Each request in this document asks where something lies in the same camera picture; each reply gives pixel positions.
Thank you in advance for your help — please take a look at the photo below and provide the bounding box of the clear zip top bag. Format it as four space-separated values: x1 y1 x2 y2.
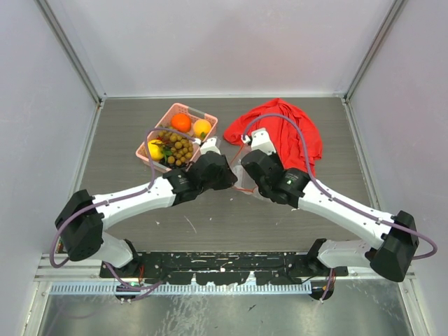
230 144 263 200

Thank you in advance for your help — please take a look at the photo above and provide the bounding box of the yellow orange peach fruit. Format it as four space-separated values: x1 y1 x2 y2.
193 119 212 140

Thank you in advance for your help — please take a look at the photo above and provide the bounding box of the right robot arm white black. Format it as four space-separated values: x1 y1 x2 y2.
241 150 419 282

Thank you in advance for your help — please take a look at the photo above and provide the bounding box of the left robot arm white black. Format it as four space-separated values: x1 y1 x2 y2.
55 151 237 277

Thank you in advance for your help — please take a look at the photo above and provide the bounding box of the brown longan bunch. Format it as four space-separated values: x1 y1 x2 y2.
157 130 193 164

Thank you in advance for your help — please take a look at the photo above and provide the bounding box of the dark grape bunch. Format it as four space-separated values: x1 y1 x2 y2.
158 160 188 172

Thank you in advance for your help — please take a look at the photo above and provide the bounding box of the red cloth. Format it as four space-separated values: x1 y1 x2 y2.
223 98 323 174

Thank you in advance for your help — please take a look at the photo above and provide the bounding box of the orange tangerine fruit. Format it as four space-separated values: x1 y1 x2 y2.
171 113 192 133

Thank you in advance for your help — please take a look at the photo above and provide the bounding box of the yellow lemon fruit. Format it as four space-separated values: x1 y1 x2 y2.
147 139 165 162

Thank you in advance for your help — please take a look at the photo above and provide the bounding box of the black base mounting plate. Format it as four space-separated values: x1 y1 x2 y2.
115 252 330 286

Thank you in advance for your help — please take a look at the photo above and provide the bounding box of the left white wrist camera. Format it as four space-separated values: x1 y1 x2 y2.
199 136 221 155

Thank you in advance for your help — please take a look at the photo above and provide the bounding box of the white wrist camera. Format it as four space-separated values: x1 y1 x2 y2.
241 128 277 155
199 136 221 155

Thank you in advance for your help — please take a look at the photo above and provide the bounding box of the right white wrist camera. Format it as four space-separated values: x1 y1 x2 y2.
241 128 277 155

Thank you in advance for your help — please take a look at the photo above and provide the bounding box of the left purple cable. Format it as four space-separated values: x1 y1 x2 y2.
50 126 202 302

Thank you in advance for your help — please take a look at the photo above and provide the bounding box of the white slotted cable duct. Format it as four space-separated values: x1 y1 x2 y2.
49 281 312 295

